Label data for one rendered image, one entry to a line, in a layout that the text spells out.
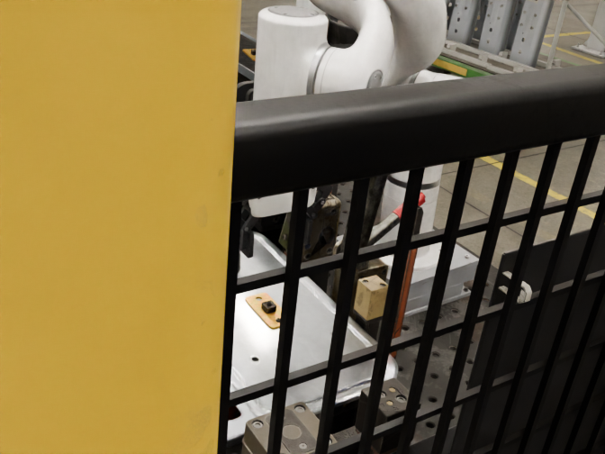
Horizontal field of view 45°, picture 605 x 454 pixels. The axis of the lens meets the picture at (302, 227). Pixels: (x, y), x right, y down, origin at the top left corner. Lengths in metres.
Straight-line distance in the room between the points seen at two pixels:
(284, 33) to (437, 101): 0.62
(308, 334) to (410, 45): 0.60
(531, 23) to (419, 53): 4.12
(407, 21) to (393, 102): 1.10
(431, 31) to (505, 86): 1.08
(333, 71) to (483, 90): 0.59
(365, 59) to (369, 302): 0.36
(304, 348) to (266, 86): 0.36
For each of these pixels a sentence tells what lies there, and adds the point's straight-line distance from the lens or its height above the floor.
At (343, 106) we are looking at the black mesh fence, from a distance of 0.23.
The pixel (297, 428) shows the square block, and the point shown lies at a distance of 0.81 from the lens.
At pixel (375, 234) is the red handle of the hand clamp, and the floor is 1.09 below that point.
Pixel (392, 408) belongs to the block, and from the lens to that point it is 0.83.
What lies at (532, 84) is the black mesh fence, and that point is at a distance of 0.29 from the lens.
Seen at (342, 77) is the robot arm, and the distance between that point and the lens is 0.85.
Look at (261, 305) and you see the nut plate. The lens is 1.07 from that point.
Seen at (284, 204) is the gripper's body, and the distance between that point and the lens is 0.96.
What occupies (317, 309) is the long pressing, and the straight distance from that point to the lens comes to 1.09.
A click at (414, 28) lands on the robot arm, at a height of 1.34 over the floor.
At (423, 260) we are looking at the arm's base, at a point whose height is 0.80.
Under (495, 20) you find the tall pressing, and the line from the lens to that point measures 5.69.
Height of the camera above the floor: 1.62
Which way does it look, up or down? 29 degrees down
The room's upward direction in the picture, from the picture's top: 6 degrees clockwise
